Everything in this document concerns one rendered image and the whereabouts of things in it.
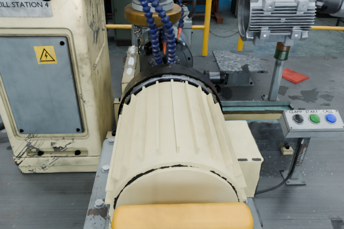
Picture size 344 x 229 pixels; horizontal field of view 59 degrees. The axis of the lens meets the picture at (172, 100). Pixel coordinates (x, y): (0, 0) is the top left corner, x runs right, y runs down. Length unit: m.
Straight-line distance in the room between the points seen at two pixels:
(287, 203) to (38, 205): 0.79
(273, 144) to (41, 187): 0.85
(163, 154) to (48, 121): 0.71
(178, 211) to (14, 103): 0.79
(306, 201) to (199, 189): 0.78
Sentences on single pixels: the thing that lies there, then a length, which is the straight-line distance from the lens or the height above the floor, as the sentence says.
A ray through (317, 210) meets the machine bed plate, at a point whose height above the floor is 0.80.
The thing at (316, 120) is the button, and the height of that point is 1.07.
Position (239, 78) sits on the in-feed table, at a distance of 1.68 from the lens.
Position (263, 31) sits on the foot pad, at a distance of 1.00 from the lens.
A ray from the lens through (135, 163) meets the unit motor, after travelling 0.35.
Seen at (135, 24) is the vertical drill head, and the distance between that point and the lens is 0.94.
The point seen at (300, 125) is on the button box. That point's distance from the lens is 0.97.
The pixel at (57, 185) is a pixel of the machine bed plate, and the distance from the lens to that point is 1.12.
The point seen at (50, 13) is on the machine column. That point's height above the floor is 1.36.
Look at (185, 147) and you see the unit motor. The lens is 0.35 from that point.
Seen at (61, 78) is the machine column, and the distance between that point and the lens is 0.92.
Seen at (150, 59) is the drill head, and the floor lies 1.08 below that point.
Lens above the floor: 1.58
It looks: 31 degrees down
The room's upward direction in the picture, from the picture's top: 1 degrees clockwise
